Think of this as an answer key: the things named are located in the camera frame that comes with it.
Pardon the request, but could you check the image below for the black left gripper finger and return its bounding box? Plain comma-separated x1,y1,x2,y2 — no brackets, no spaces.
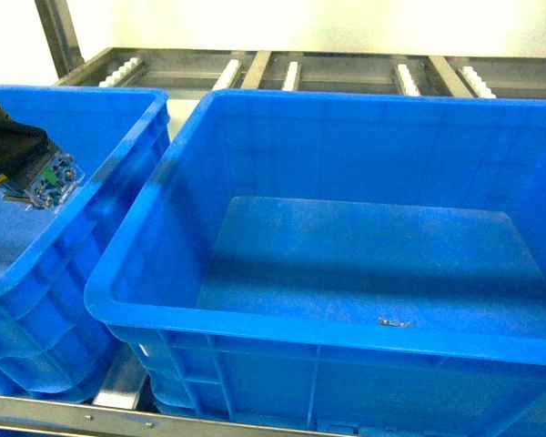
0,117,57,189

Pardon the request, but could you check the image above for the red mushroom push button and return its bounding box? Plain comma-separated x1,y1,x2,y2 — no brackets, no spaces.
0,151,85,213

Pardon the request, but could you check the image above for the yellow mushroom push button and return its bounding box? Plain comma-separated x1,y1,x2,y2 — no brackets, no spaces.
378,317,411,328

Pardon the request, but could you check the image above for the large blue crate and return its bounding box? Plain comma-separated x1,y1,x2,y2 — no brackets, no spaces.
0,86,169,402

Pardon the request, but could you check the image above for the metal roller rack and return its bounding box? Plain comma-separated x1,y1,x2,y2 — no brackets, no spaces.
0,0,546,437

